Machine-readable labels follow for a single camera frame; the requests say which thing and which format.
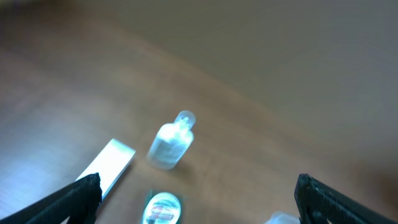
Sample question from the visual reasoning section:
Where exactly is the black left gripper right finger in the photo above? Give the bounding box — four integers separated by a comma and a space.
294, 174, 395, 224

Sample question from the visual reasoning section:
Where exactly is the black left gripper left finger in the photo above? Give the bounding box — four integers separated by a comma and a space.
1, 173, 102, 224

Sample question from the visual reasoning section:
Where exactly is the white green Panadol box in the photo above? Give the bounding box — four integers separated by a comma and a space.
76, 139, 136, 199

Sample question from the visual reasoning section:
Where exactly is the clear plastic container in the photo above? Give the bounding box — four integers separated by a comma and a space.
264, 211, 300, 224

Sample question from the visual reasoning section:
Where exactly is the green Zam-Buk tin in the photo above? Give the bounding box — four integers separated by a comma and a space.
139, 189, 184, 224

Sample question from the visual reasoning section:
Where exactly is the white Calamol lotion bottle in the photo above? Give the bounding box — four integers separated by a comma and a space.
147, 110, 196, 169

